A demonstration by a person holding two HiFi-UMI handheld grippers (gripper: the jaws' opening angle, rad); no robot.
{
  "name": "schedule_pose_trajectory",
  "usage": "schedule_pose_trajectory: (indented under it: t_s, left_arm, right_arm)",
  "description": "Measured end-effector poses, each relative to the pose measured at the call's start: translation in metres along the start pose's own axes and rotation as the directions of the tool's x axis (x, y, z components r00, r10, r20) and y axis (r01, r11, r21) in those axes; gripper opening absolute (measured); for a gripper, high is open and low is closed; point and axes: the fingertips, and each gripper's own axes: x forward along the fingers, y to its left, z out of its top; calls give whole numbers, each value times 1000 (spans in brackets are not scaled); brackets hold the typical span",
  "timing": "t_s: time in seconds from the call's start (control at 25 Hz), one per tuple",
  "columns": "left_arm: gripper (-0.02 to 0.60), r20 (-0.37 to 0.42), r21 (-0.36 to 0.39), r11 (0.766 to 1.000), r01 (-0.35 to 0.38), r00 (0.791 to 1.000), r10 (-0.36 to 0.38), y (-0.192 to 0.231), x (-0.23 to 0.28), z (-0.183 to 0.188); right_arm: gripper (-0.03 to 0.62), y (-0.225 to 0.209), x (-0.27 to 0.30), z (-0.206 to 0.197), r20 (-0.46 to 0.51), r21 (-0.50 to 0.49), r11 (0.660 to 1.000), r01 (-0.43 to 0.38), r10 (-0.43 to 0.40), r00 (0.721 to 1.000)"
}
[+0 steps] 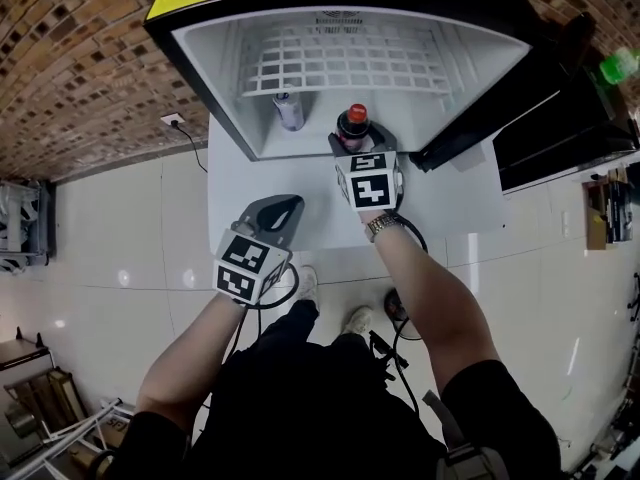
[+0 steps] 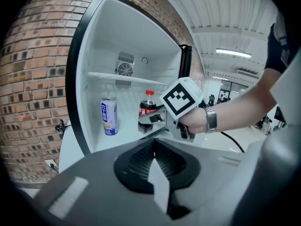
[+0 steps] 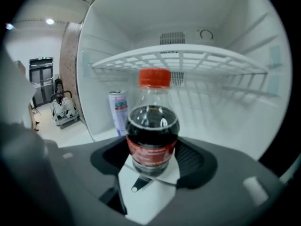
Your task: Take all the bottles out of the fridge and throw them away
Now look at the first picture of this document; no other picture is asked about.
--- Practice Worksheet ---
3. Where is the mini fridge door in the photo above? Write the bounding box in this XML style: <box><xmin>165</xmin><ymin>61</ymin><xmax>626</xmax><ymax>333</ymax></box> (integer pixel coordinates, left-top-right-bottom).
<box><xmin>408</xmin><ymin>11</ymin><xmax>596</xmax><ymax>174</ymax></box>

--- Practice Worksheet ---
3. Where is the black power cable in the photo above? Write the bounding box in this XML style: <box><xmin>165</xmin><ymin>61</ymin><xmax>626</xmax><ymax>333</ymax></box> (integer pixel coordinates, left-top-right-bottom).
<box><xmin>172</xmin><ymin>121</ymin><xmax>209</xmax><ymax>174</ymax></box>

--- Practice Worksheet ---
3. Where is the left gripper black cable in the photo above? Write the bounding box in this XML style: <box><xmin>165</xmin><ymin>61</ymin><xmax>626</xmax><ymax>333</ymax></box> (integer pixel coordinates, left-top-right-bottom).
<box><xmin>227</xmin><ymin>260</ymin><xmax>301</xmax><ymax>359</ymax></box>

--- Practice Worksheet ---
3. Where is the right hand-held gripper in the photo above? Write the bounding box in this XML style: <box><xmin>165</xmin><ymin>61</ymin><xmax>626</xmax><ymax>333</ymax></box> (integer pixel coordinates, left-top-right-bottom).
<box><xmin>327</xmin><ymin>125</ymin><xmax>404</xmax><ymax>213</ymax></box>

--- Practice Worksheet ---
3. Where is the person's left white shoe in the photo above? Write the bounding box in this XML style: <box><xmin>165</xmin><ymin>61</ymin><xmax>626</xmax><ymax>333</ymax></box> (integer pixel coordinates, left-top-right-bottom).
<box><xmin>298</xmin><ymin>265</ymin><xmax>320</xmax><ymax>303</ymax></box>

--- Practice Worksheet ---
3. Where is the black office chair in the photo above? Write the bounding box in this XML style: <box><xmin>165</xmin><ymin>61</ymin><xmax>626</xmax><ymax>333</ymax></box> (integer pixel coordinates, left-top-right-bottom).
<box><xmin>624</xmin><ymin>272</ymin><xmax>640</xmax><ymax>325</ymax></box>

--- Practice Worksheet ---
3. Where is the silver wristwatch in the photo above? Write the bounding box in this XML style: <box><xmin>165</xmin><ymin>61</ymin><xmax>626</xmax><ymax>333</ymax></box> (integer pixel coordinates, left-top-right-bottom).
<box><xmin>366</xmin><ymin>211</ymin><xmax>406</xmax><ymax>243</ymax></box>

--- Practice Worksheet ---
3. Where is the white table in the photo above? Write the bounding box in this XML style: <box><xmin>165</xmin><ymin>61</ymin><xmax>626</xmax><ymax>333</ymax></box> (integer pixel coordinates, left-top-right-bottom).
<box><xmin>206</xmin><ymin>112</ymin><xmax>506</xmax><ymax>254</ymax></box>

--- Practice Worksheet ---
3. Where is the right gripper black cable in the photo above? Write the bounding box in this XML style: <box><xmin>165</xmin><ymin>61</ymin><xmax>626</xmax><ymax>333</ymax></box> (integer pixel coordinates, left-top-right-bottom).
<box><xmin>368</xmin><ymin>211</ymin><xmax>431</xmax><ymax>419</ymax></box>

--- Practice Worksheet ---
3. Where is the grey cart with white parts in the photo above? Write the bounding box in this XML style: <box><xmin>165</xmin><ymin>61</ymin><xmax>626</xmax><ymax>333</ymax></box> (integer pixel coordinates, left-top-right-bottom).
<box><xmin>0</xmin><ymin>180</ymin><xmax>57</xmax><ymax>272</ymax></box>

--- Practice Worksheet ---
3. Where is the person's right forearm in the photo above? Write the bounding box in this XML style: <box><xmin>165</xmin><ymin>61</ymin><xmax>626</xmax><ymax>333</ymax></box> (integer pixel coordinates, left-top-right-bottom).
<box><xmin>372</xmin><ymin>217</ymin><xmax>501</xmax><ymax>399</ymax></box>

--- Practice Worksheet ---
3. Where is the dark cola bottle red cap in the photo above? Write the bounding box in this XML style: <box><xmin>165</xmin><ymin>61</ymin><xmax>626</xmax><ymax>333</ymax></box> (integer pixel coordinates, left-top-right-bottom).
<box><xmin>335</xmin><ymin>103</ymin><xmax>372</xmax><ymax>152</ymax></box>

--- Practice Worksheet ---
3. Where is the grey backpack strap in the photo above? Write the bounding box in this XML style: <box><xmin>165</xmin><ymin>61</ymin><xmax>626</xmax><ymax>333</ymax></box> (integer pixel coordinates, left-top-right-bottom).
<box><xmin>422</xmin><ymin>390</ymin><xmax>509</xmax><ymax>480</ymax></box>

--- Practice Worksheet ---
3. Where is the silver purple drink can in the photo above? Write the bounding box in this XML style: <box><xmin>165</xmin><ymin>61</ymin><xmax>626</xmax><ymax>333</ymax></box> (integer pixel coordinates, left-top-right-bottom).
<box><xmin>272</xmin><ymin>85</ymin><xmax>306</xmax><ymax>133</ymax></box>

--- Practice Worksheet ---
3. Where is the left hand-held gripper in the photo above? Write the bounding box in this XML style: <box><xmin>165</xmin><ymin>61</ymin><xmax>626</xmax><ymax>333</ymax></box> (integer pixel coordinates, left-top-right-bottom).
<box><xmin>213</xmin><ymin>193</ymin><xmax>306</xmax><ymax>307</ymax></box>

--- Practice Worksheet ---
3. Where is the white wire fridge shelf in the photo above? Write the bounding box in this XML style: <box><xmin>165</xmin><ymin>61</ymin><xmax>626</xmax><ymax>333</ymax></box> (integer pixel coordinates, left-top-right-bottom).
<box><xmin>238</xmin><ymin>25</ymin><xmax>454</xmax><ymax>100</ymax></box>

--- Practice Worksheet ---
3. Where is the person's left forearm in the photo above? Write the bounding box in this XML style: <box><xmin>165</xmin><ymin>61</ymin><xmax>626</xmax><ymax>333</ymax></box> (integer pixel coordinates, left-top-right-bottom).
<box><xmin>135</xmin><ymin>292</ymin><xmax>249</xmax><ymax>419</ymax></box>

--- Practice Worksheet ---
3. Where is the green plastic bottle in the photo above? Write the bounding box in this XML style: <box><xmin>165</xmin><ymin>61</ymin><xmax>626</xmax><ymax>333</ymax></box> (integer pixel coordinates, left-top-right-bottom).
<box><xmin>598</xmin><ymin>47</ymin><xmax>640</xmax><ymax>87</ymax></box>

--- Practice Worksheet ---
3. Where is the person's right white shoe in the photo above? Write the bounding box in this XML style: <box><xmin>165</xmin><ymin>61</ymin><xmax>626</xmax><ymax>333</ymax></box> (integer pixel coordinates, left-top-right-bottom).
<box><xmin>342</xmin><ymin>305</ymin><xmax>374</xmax><ymax>337</ymax></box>

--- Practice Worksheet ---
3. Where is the tall black glass-door fridge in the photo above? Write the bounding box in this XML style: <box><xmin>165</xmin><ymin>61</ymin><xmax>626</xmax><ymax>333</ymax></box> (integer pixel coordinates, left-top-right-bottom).
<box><xmin>492</xmin><ymin>62</ymin><xmax>640</xmax><ymax>197</ymax></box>

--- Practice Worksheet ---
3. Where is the white metal frame rack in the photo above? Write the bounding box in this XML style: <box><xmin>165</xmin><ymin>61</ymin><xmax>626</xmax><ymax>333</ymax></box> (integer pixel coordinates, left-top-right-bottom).
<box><xmin>0</xmin><ymin>396</ymin><xmax>134</xmax><ymax>480</ymax></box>

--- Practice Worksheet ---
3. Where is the dark wooden crate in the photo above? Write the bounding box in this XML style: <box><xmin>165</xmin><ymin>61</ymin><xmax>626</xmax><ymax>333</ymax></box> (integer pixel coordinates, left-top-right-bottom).
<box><xmin>4</xmin><ymin>366</ymin><xmax>89</xmax><ymax>437</ymax></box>

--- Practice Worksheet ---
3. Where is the black printed box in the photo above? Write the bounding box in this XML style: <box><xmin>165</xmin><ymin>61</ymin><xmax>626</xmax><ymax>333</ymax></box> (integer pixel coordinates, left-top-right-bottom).
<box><xmin>604</xmin><ymin>180</ymin><xmax>635</xmax><ymax>244</ymax></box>

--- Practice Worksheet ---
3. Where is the brown cardboard box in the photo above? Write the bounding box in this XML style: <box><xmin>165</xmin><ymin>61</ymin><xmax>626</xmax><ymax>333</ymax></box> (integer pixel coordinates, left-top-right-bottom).
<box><xmin>584</xmin><ymin>180</ymin><xmax>609</xmax><ymax>252</ymax></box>

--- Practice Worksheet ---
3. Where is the person's white shoe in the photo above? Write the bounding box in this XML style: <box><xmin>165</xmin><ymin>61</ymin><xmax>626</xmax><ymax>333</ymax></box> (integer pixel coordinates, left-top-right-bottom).
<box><xmin>298</xmin><ymin>265</ymin><xmax>320</xmax><ymax>303</ymax></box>
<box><xmin>342</xmin><ymin>305</ymin><xmax>374</xmax><ymax>337</ymax></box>

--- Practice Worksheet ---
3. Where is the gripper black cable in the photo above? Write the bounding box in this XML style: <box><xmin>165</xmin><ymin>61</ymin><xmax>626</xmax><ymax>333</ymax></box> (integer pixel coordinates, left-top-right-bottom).
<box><xmin>368</xmin><ymin>211</ymin><xmax>431</xmax><ymax>419</ymax></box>
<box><xmin>227</xmin><ymin>260</ymin><xmax>301</xmax><ymax>359</ymax></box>

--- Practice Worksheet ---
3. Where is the person's black clothing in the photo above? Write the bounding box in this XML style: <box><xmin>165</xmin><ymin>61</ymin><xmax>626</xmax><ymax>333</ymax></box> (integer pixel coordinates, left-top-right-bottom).
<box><xmin>107</xmin><ymin>297</ymin><xmax>561</xmax><ymax>480</ymax></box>

